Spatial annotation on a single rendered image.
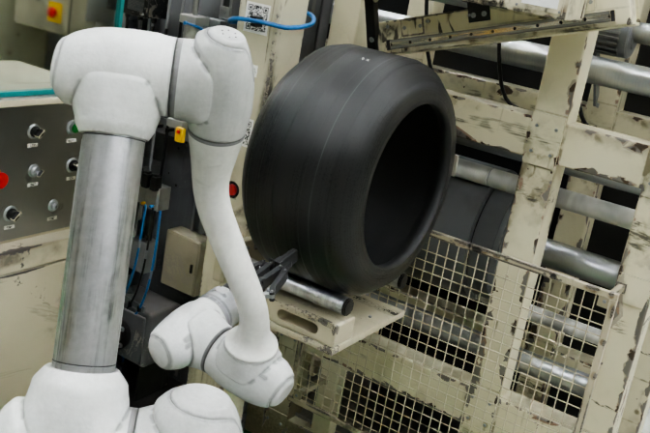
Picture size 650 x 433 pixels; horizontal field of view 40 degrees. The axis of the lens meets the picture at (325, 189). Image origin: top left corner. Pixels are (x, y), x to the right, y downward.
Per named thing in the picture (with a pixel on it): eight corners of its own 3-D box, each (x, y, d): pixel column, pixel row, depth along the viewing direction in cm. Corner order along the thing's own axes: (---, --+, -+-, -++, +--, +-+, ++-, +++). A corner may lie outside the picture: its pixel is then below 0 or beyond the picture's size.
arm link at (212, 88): (250, 113, 160) (173, 102, 158) (264, 19, 150) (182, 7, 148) (247, 152, 149) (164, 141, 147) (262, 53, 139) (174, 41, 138)
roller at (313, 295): (228, 271, 230) (231, 254, 229) (239, 267, 234) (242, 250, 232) (342, 319, 213) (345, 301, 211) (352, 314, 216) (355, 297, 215)
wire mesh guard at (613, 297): (286, 400, 288) (323, 193, 269) (290, 398, 289) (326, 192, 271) (553, 531, 244) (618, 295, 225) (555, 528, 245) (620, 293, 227)
